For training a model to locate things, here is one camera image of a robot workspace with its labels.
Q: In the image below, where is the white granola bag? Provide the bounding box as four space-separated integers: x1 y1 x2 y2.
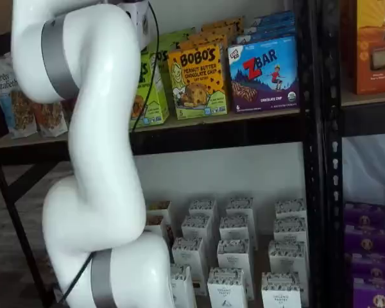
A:
31 99 69 138

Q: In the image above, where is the purple snack box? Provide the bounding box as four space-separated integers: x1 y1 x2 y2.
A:
350 252 385 280
344 201 385 228
352 277 385 308
344 225 385 255

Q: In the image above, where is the yellow Bobo's peanut butter box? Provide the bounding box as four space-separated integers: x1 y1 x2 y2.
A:
167 43 228 121
197 15 245 42
178 33 229 51

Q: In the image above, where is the white patterned-top carton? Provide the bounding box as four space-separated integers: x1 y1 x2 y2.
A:
170 264 197 308
274 198 307 223
171 236 204 287
219 216 250 245
187 198 218 223
207 266 247 308
273 216 307 245
180 213 212 245
225 196 255 223
261 271 302 308
216 238 251 274
268 239 307 277

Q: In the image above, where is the black perforated shelf rack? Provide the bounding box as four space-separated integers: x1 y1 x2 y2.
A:
322 0 385 308

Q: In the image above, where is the granola bag blue label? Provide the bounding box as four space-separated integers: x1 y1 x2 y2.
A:
0 59 39 140

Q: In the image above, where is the orange snack box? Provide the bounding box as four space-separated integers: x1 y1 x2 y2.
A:
355 0 385 96

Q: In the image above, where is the black metal shelf rack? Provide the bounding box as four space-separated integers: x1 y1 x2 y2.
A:
0 0 325 308

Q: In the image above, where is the blue ZBar chocolate chip box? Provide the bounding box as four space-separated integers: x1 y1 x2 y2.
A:
250 9 296 32
232 22 296 45
227 34 300 114

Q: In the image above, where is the tan wooden shelf board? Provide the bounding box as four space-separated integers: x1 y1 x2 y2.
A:
0 107 304 150
341 85 385 107

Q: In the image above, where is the green Bobo's apple pie box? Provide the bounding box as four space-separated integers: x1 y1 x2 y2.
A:
129 52 170 128

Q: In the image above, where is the small white box brown top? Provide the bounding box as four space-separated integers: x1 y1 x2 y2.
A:
142 214 167 240
145 200 172 226

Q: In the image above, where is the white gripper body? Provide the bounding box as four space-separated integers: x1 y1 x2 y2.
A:
121 0 151 49

